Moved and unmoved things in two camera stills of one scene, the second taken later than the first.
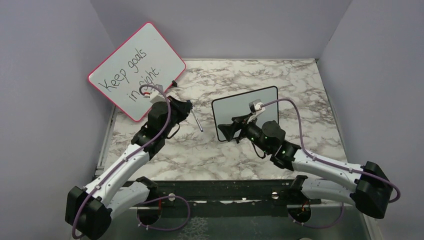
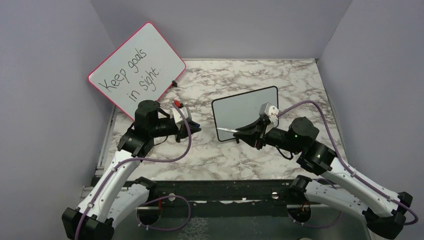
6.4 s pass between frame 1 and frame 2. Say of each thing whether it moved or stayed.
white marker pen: moved
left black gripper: moved
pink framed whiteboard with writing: stayed
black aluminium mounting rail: stayed
